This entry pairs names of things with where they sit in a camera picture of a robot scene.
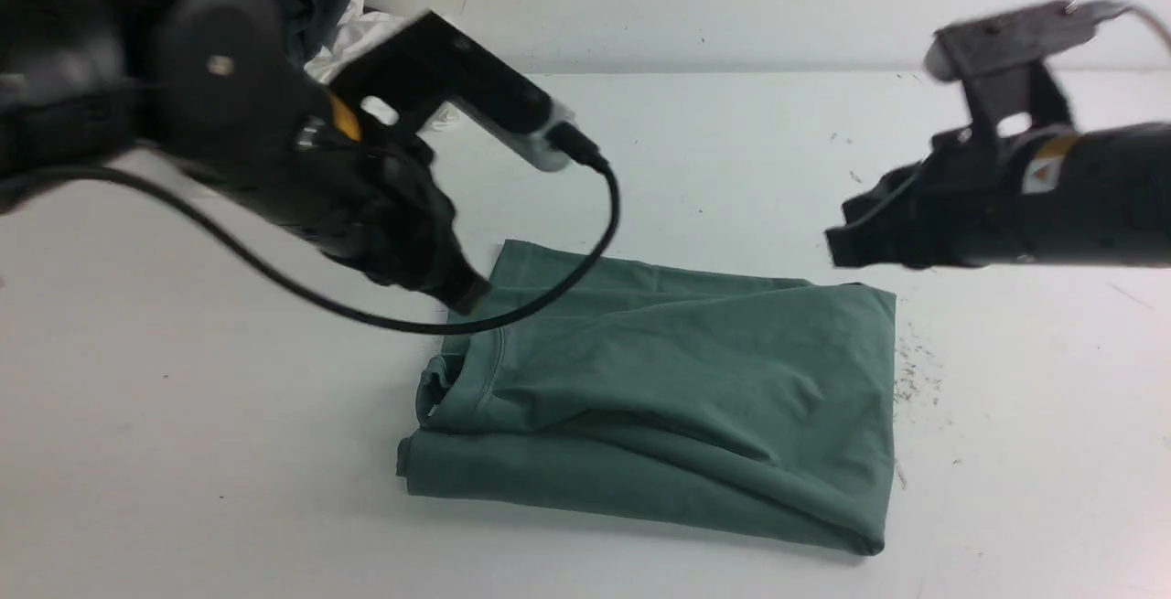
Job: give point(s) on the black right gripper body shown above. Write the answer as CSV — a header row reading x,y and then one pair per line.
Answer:
x,y
962,206

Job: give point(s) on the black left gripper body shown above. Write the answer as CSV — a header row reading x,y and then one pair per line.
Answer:
x,y
373,210

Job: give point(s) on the green long sleeve shirt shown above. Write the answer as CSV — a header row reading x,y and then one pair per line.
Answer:
x,y
758,406

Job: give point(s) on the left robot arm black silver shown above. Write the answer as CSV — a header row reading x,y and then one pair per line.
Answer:
x,y
207,84

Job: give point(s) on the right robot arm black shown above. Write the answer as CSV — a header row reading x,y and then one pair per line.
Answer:
x,y
1052,197

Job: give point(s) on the white crumpled garment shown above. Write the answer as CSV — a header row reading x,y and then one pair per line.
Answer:
x,y
359,30

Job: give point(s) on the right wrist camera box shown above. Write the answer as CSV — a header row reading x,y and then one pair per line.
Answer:
x,y
1001,61

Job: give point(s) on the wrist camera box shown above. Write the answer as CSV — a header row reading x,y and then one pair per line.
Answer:
x,y
1001,61
429,63

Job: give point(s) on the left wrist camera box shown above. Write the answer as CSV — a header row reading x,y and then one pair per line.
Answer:
x,y
429,63

